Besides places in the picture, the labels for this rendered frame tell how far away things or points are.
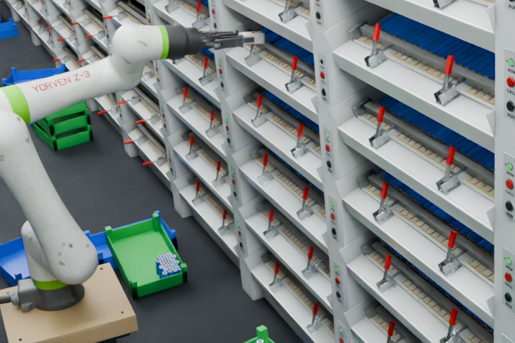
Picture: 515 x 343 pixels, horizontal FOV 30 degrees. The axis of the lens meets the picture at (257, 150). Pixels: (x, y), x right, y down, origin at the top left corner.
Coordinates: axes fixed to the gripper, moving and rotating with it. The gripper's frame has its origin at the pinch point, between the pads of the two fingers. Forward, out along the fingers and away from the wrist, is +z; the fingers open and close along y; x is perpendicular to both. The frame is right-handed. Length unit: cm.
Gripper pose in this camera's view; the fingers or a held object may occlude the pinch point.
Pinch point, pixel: (251, 37)
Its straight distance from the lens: 272.2
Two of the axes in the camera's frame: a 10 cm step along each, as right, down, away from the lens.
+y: 4.1, 3.3, -8.5
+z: 9.1, -0.9, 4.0
